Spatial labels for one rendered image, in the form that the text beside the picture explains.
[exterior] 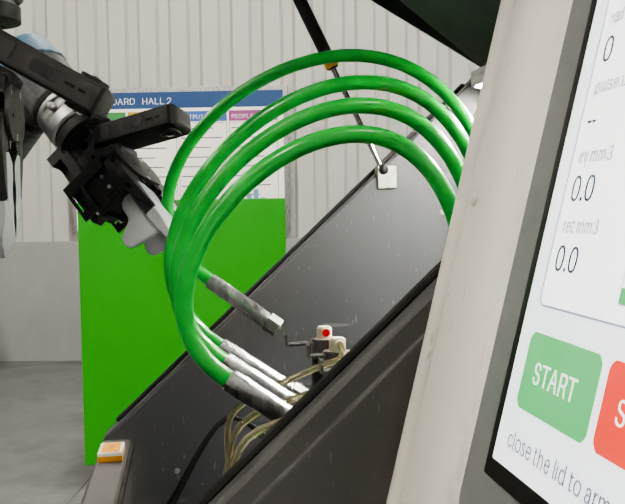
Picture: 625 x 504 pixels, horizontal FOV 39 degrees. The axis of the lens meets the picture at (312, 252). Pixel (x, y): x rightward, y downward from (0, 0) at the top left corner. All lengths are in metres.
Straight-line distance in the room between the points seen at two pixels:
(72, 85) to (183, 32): 6.78
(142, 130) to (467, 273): 0.59
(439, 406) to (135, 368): 3.72
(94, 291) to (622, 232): 3.89
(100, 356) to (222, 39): 3.92
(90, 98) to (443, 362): 0.39
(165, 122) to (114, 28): 6.65
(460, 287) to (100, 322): 3.71
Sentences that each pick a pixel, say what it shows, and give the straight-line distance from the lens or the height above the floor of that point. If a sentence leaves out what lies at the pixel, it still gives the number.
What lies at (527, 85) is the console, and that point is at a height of 1.33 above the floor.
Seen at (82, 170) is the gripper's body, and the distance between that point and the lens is 1.05.
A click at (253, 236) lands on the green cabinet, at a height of 1.12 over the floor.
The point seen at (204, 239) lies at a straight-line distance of 0.66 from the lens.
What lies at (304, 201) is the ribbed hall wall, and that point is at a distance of 7.31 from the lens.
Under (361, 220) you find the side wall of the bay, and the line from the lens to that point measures 1.24.
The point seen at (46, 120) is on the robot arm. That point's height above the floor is 1.37.
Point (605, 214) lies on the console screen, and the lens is 0.37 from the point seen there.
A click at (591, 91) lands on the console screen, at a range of 0.41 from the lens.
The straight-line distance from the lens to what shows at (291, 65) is 0.98.
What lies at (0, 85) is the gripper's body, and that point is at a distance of 0.77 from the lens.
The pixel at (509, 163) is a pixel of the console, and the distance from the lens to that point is 0.50.
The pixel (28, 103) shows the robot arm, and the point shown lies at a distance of 1.13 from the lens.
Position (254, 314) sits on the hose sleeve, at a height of 1.14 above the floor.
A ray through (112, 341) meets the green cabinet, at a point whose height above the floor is 0.65.
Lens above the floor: 1.26
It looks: 3 degrees down
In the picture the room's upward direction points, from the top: 1 degrees counter-clockwise
